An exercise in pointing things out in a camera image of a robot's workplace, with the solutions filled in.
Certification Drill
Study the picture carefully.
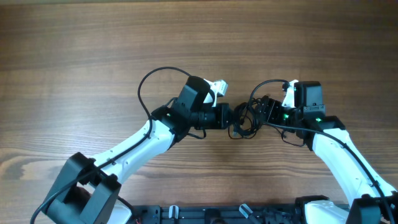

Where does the left camera cable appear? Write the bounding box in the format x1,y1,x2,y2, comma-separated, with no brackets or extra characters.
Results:
29,66,192,224

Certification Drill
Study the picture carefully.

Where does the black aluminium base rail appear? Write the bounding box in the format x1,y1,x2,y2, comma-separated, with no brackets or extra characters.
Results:
128,203,306,224

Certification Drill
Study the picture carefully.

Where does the right camera cable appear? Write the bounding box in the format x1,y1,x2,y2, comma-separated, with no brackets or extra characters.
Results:
248,78,396,224

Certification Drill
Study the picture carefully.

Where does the thick black USB cable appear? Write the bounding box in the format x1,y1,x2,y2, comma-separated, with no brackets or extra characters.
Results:
228,101,265,140

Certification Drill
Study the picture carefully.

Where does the camera cable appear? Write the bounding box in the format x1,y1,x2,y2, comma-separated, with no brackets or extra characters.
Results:
29,66,192,224
248,78,396,224

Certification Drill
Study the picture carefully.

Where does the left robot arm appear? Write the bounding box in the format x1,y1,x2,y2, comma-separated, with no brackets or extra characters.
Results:
39,76,231,223

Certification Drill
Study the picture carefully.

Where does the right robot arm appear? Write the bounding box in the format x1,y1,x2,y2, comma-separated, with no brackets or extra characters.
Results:
254,80,397,223

